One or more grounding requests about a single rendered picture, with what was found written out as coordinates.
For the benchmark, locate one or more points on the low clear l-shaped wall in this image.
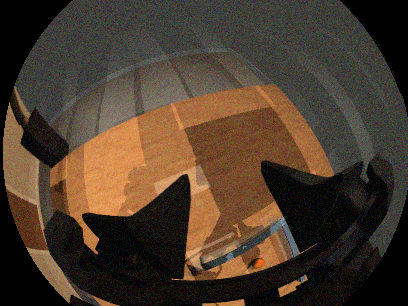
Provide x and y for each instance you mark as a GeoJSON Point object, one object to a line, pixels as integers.
{"type": "Point", "coordinates": [280, 235]}

